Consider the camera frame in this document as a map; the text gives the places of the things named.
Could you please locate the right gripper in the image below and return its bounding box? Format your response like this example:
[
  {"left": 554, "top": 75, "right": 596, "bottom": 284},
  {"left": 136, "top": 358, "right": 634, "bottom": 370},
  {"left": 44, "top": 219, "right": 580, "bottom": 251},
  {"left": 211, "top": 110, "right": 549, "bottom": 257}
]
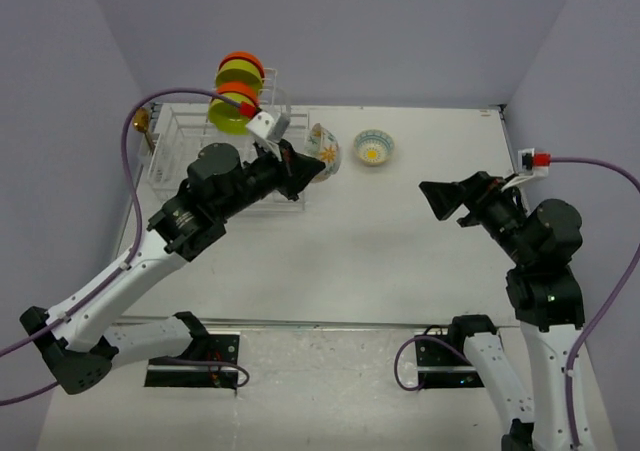
[{"left": 420, "top": 168, "right": 535, "bottom": 263}]

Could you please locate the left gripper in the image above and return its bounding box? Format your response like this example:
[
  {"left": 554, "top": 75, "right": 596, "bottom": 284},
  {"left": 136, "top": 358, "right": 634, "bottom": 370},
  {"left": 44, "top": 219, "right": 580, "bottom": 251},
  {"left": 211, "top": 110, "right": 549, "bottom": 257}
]
[{"left": 216, "top": 136, "right": 325, "bottom": 219}]

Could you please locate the white floral patterned bowl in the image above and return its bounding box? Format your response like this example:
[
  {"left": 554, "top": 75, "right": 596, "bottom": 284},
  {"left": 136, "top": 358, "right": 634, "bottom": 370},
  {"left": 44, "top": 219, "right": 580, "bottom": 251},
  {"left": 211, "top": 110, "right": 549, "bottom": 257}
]
[{"left": 303, "top": 123, "right": 342, "bottom": 183}]

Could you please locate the blue yellow patterned bowl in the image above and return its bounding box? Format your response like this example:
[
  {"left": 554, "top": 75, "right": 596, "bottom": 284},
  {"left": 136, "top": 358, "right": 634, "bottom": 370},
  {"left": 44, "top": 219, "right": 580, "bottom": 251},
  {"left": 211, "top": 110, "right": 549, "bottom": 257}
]
[{"left": 353, "top": 129, "right": 396, "bottom": 167}]

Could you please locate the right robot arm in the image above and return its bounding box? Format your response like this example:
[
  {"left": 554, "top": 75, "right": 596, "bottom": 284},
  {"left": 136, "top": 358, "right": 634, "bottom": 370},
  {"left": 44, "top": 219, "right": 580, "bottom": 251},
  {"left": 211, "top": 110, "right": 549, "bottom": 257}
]
[{"left": 419, "top": 172, "right": 596, "bottom": 450}]

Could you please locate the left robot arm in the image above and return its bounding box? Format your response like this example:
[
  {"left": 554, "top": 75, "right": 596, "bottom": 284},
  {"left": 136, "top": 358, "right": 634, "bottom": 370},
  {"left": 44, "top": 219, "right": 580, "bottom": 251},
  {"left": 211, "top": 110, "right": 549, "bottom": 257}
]
[{"left": 20, "top": 140, "right": 325, "bottom": 395}]

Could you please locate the front green bowl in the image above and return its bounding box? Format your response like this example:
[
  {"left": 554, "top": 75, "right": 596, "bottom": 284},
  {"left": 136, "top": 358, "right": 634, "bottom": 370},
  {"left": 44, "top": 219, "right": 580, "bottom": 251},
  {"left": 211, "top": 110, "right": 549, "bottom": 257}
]
[{"left": 207, "top": 99, "right": 250, "bottom": 135}]

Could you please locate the green bowl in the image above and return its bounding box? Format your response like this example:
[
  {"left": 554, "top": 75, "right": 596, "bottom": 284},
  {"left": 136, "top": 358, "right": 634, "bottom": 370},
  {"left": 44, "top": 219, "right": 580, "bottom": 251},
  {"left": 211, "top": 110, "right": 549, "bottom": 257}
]
[
  {"left": 215, "top": 58, "right": 264, "bottom": 94},
  {"left": 207, "top": 99, "right": 250, "bottom": 135}
]

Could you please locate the front orange bowl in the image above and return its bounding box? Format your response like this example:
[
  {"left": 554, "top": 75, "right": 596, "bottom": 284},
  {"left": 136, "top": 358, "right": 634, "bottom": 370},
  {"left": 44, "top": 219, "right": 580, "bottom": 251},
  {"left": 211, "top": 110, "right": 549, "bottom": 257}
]
[{"left": 216, "top": 81, "right": 259, "bottom": 107}]

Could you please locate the orange bowl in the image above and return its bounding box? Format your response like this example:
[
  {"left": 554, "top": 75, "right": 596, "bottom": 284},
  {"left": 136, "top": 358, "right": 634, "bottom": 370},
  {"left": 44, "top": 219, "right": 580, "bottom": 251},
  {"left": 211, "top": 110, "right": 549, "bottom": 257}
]
[
  {"left": 216, "top": 81, "right": 259, "bottom": 107},
  {"left": 218, "top": 51, "right": 265, "bottom": 78}
]

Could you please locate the rear green bowl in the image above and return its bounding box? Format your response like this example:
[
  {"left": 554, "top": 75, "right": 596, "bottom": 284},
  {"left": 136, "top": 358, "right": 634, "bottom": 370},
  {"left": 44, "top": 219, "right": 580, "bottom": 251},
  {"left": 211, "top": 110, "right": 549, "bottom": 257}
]
[{"left": 215, "top": 58, "right": 264, "bottom": 94}]

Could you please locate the rear orange bowl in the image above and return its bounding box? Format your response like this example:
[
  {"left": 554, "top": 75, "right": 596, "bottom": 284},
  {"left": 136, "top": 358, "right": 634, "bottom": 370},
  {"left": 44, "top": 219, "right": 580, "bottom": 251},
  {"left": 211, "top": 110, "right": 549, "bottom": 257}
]
[{"left": 218, "top": 51, "right": 265, "bottom": 78}]

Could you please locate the brass wooden utensil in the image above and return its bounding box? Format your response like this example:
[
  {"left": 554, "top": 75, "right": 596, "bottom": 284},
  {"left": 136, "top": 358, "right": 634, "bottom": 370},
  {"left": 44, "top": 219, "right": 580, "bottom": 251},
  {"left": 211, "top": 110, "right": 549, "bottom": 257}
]
[{"left": 132, "top": 107, "right": 156, "bottom": 154}]

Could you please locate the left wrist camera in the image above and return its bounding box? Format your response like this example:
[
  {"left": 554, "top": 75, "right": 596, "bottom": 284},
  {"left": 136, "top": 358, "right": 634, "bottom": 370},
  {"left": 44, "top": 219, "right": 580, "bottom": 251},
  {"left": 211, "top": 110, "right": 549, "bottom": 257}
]
[{"left": 246, "top": 111, "right": 290, "bottom": 159}]

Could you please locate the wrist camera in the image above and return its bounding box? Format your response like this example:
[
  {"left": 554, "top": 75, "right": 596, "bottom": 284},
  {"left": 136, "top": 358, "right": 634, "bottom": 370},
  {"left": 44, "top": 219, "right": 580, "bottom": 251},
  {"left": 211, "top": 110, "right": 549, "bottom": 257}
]
[
  {"left": 246, "top": 111, "right": 290, "bottom": 159},
  {"left": 506, "top": 148, "right": 552, "bottom": 187}
]

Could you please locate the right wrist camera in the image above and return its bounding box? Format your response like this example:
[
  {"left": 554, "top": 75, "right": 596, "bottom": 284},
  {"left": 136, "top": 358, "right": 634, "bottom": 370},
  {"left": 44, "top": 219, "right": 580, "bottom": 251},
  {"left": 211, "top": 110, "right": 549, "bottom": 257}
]
[{"left": 506, "top": 148, "right": 552, "bottom": 187}]

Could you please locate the white wire dish rack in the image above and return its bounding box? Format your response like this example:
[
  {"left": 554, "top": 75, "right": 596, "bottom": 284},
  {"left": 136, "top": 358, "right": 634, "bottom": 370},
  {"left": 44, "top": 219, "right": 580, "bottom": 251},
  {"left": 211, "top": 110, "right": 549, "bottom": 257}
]
[{"left": 146, "top": 68, "right": 309, "bottom": 214}]

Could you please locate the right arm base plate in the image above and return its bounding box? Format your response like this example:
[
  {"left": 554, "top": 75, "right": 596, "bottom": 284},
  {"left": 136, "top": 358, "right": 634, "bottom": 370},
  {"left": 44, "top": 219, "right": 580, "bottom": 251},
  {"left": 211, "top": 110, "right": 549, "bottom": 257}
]
[{"left": 414, "top": 340, "right": 484, "bottom": 390}]

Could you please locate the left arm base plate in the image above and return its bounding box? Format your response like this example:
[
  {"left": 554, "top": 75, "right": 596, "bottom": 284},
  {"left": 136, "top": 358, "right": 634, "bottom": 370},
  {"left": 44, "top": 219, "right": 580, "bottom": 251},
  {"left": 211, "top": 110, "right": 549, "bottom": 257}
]
[{"left": 144, "top": 333, "right": 244, "bottom": 390}]

